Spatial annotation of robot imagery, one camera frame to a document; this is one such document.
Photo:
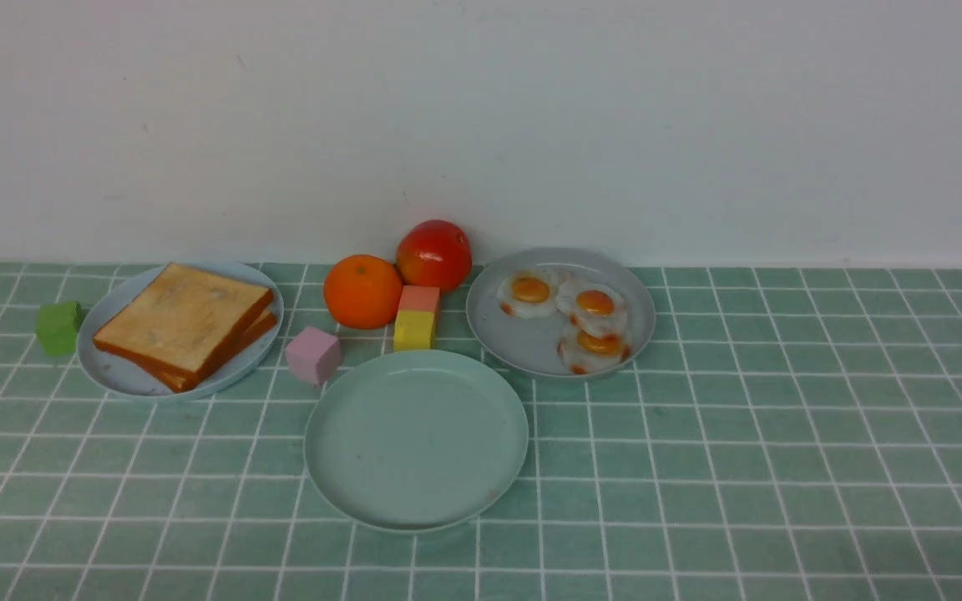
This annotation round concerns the green cube block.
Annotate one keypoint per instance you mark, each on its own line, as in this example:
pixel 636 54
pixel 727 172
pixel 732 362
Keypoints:
pixel 57 327

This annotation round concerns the red apple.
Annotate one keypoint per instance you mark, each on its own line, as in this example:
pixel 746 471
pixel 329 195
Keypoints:
pixel 436 254

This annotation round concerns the salmon pink cube block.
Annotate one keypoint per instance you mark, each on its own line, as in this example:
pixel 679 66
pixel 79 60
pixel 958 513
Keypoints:
pixel 419 298

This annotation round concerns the yellow cube block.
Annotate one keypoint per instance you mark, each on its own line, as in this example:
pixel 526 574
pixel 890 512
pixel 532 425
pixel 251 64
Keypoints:
pixel 415 330

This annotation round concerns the toast slice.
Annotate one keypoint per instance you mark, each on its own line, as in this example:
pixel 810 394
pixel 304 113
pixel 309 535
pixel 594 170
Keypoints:
pixel 185 321
pixel 265 322

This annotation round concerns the light blue plate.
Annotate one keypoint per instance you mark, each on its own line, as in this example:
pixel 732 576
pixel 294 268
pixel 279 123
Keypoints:
pixel 125 378

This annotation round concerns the grey plate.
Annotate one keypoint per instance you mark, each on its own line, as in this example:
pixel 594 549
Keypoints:
pixel 530 344

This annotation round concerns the mint green plate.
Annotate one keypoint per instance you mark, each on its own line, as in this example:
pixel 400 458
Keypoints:
pixel 415 441

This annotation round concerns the orange fruit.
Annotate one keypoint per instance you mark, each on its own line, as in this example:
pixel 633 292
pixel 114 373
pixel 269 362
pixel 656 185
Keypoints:
pixel 362 292

